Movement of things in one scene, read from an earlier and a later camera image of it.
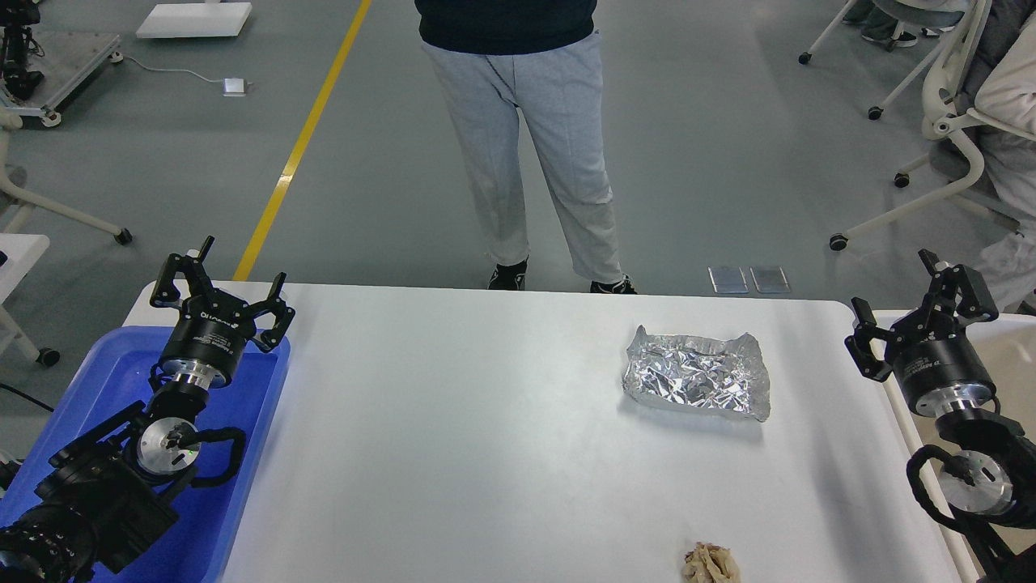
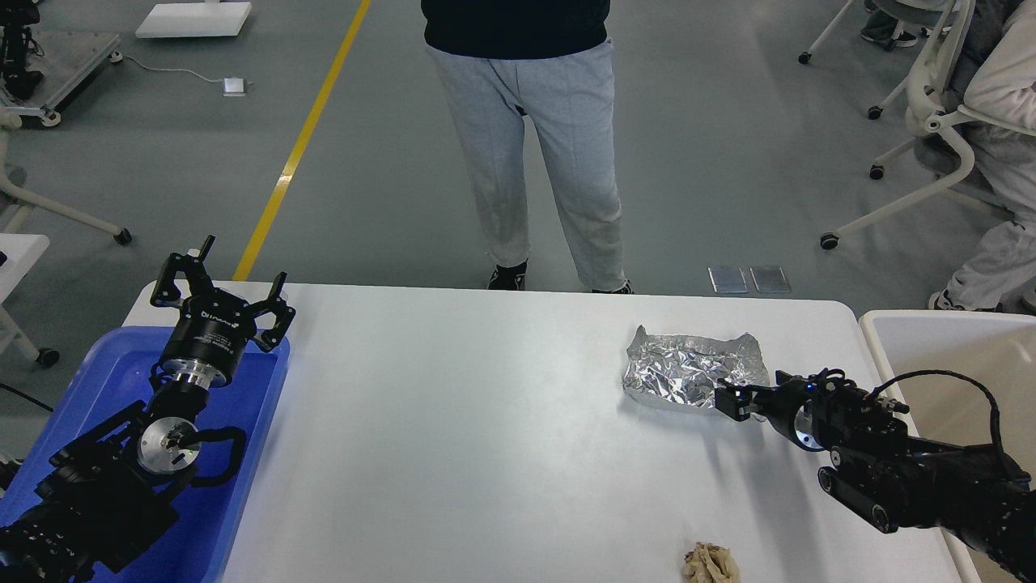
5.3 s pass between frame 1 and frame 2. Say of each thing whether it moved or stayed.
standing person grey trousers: stayed
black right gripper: moved
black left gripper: stayed
